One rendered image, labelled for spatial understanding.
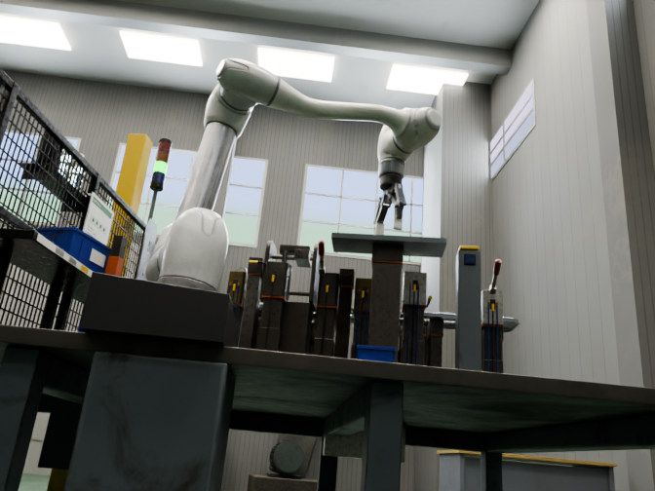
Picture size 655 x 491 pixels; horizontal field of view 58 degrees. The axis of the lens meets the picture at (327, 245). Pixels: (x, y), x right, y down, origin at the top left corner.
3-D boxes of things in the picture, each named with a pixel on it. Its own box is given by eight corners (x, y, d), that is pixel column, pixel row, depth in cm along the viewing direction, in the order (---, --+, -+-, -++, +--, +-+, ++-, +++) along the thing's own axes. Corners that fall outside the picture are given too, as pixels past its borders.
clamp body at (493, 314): (500, 404, 195) (498, 298, 208) (508, 400, 184) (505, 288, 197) (478, 402, 196) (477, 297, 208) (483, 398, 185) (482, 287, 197)
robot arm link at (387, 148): (370, 165, 208) (392, 149, 197) (372, 127, 214) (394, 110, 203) (396, 173, 213) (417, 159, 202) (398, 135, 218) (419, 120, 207)
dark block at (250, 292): (251, 382, 198) (266, 263, 212) (247, 379, 191) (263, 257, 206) (237, 381, 198) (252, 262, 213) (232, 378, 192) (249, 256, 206)
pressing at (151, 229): (143, 305, 236) (159, 226, 248) (133, 297, 226) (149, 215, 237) (142, 305, 236) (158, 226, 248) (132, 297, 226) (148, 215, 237)
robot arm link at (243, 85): (282, 66, 188) (265, 88, 199) (229, 40, 181) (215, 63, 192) (274, 99, 183) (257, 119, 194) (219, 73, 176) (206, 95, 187)
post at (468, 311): (479, 395, 180) (478, 258, 195) (482, 392, 173) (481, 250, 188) (453, 393, 180) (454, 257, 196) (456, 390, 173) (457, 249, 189)
